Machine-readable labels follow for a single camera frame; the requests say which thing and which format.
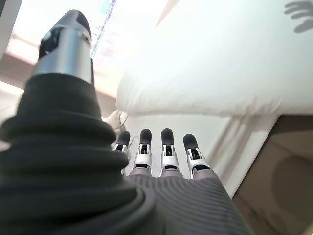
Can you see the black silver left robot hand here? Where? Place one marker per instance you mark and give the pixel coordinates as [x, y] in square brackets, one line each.
[73, 171]

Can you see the white duvet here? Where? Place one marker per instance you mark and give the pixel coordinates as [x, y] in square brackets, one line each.
[207, 73]

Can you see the white mattress sheet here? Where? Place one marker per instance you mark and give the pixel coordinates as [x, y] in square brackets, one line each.
[195, 132]

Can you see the brown upholstered bed frame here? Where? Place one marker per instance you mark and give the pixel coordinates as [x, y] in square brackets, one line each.
[281, 171]

